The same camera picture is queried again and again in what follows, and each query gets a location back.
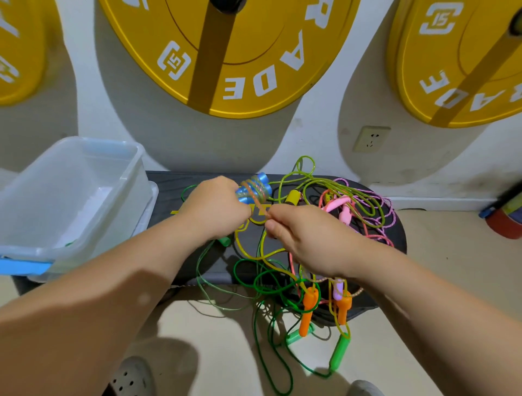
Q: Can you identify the person's right hand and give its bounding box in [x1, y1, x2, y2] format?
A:
[263, 204, 370, 280]

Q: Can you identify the person's left hand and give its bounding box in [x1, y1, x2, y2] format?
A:
[173, 175, 254, 243]

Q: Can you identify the blue handled jump rope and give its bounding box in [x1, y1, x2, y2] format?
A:
[235, 173, 275, 215]

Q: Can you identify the pile of jump ropes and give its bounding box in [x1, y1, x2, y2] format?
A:
[175, 155, 399, 396]

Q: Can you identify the clear plastic storage bin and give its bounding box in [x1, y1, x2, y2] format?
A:
[0, 136, 150, 264]

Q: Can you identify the person's left forearm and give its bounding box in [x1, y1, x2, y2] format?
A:
[0, 214, 201, 396]

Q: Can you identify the person's right forearm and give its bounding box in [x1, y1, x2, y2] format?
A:
[351, 251, 522, 396]

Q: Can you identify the person's left grey shoe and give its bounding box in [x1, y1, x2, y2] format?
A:
[106, 355, 156, 396]

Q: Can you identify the translucent plastic lid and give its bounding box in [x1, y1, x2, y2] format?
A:
[28, 181, 160, 282]

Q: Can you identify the black aerobic step platform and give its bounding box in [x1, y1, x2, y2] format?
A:
[12, 171, 407, 327]

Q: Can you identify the large yellow weight plate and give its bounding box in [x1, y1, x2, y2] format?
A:
[98, 0, 362, 120]

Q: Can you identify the red fire extinguisher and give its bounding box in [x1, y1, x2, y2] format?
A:
[480, 181, 522, 240]

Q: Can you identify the blue plastic piece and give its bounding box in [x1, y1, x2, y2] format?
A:
[0, 258, 52, 277]

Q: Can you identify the white wall socket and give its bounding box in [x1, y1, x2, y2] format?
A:
[353, 125, 393, 153]

